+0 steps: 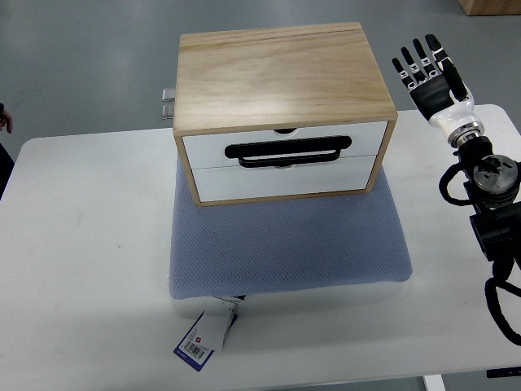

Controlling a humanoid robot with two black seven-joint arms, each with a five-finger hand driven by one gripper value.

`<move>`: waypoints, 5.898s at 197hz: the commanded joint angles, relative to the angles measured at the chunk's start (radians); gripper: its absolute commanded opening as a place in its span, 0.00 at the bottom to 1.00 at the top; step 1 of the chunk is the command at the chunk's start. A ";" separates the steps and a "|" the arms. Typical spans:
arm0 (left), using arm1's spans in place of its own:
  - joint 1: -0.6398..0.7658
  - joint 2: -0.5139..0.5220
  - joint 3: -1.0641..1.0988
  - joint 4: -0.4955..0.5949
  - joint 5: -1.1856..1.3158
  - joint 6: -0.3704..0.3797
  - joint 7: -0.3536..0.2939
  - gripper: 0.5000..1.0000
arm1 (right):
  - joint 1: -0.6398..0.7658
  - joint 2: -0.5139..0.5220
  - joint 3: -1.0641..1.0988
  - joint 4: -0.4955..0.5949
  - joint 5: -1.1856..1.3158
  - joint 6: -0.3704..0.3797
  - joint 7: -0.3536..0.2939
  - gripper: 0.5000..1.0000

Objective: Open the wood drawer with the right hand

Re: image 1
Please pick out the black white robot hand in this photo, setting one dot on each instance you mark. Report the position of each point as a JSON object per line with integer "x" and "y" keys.
{"x": 438, "y": 91}

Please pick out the black metal drawer handle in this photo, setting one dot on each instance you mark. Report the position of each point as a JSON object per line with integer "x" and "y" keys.
{"x": 287, "y": 152}

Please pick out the white drawer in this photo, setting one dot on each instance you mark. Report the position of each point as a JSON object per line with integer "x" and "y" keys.
{"x": 239, "y": 183}
{"x": 208, "y": 151}

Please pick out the light wood drawer cabinet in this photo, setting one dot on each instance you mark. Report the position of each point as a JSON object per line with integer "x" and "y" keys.
{"x": 278, "y": 79}

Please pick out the cardboard box corner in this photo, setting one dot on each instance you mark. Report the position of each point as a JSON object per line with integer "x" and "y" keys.
{"x": 490, "y": 7}

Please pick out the blue mesh cushion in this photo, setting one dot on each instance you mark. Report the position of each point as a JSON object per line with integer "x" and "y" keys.
{"x": 287, "y": 245}

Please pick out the lower grey metal clamp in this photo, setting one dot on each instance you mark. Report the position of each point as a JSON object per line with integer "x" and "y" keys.
{"x": 167, "y": 111}

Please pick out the grey metal clamp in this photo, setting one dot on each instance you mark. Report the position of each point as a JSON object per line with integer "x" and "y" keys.
{"x": 167, "y": 111}
{"x": 168, "y": 94}

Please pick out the upper grey metal clamp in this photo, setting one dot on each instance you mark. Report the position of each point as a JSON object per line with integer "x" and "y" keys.
{"x": 168, "y": 94}

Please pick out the black table control panel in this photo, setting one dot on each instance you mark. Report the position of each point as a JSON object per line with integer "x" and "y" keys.
{"x": 503, "y": 372}

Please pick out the white table leg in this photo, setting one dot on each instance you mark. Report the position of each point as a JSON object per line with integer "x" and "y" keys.
{"x": 434, "y": 383}

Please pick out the white blue product tag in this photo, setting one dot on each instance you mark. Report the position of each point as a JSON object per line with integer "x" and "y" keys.
{"x": 207, "y": 335}

